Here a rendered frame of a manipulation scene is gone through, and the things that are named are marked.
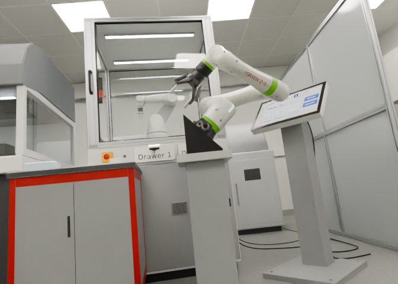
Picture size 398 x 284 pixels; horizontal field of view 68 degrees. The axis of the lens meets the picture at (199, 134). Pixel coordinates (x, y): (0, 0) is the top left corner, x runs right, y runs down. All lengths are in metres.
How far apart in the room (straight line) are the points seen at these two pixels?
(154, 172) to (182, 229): 0.45
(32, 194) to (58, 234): 0.24
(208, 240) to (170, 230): 0.69
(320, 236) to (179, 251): 0.93
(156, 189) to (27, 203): 0.85
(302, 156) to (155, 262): 1.22
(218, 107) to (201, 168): 0.35
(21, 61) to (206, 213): 1.54
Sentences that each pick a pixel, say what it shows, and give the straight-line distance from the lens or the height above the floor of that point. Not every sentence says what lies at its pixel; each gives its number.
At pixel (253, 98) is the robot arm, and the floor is 1.12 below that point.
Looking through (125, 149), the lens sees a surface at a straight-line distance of 2.19.
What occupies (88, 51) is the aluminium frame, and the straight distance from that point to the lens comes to 2.47.
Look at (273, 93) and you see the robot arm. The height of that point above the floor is 1.09.
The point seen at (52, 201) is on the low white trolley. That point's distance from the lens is 1.65.
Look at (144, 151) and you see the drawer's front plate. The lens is 2.16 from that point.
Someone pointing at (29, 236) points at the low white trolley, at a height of 0.45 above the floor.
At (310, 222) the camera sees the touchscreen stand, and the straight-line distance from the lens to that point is 2.09.
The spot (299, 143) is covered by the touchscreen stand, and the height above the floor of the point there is 0.82.
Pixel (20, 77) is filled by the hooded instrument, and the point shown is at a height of 1.40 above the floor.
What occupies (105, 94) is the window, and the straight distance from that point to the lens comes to 2.33.
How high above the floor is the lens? 0.57
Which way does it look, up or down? 11 degrees up
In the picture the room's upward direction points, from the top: 6 degrees counter-clockwise
